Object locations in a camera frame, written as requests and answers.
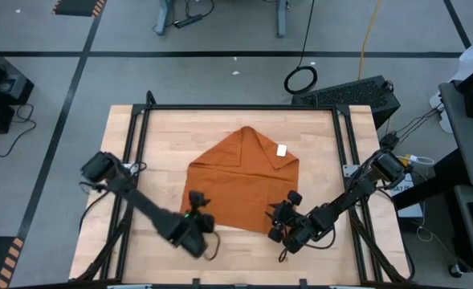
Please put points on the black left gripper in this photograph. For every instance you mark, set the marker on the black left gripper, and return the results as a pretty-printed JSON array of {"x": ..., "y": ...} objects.
[{"x": 190, "y": 233}]

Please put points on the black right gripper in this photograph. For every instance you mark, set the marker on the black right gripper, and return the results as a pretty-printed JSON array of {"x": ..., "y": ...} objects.
[{"x": 292, "y": 225}]

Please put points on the orange towel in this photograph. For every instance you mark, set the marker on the orange towel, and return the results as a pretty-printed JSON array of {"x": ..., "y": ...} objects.
[{"x": 240, "y": 184}]

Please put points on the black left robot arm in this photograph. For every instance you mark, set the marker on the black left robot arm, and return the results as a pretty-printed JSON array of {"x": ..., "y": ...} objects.
[{"x": 143, "y": 202}]

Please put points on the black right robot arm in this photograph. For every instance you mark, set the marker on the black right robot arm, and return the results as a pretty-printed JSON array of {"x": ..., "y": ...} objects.
[{"x": 352, "y": 192}]

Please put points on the black power adapter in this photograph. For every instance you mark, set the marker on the black power adapter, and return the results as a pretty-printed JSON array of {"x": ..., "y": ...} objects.
[{"x": 389, "y": 141}]

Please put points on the white labelled box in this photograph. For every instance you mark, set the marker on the white labelled box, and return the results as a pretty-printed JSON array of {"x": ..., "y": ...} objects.
[{"x": 410, "y": 208}]

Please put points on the black perforated computer tower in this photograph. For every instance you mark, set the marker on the black perforated computer tower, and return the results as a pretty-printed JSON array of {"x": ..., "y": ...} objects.
[{"x": 348, "y": 96}]

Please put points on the yellow plug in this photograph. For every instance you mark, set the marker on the yellow plug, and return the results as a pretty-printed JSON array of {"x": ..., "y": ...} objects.
[{"x": 407, "y": 157}]

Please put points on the black desk foot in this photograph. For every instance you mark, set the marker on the black desk foot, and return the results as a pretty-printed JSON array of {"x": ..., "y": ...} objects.
[{"x": 433, "y": 180}]

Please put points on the black caster wheel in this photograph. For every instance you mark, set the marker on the black caster wheel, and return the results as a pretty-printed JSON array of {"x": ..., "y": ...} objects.
[{"x": 455, "y": 271}]

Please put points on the grey desk leg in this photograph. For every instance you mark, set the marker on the grey desk leg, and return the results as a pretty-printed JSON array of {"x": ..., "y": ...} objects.
[
  {"x": 164, "y": 16},
  {"x": 282, "y": 20}
]

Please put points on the black power strip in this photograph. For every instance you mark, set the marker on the black power strip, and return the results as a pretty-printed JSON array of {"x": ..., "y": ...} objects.
[{"x": 188, "y": 21}]

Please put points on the grey side desk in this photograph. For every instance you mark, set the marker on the grey side desk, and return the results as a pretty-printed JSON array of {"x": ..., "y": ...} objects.
[{"x": 471, "y": 148}]

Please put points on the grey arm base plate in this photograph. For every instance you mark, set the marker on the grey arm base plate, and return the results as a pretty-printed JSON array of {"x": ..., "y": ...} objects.
[
  {"x": 127, "y": 166},
  {"x": 348, "y": 169}
]

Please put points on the black metal table frame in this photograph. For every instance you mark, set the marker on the black metal table frame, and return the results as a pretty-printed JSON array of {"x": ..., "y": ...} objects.
[{"x": 240, "y": 107}]

